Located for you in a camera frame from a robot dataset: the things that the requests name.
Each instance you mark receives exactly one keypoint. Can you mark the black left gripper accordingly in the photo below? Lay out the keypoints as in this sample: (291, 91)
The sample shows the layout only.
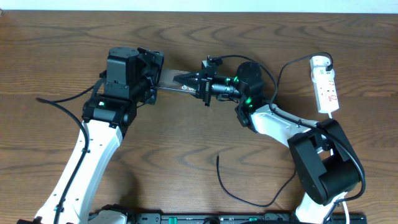
(153, 71)

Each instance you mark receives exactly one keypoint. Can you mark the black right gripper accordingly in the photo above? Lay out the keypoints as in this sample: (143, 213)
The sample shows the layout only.
(203, 84)

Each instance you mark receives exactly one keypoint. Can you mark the bronze Galaxy smartphone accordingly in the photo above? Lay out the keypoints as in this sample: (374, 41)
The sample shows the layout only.
(167, 82)

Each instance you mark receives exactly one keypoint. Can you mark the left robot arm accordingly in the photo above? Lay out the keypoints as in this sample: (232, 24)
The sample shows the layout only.
(103, 126)

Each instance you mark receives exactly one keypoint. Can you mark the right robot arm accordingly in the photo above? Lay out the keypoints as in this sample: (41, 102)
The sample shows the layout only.
(325, 161)

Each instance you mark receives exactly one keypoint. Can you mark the white charger plug adapter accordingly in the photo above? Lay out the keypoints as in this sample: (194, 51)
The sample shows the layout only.
(319, 61)

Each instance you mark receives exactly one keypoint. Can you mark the white power strip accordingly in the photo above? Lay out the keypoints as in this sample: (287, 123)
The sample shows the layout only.
(325, 90)

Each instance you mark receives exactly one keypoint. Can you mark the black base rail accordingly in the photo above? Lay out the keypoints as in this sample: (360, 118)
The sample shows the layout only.
(156, 218)

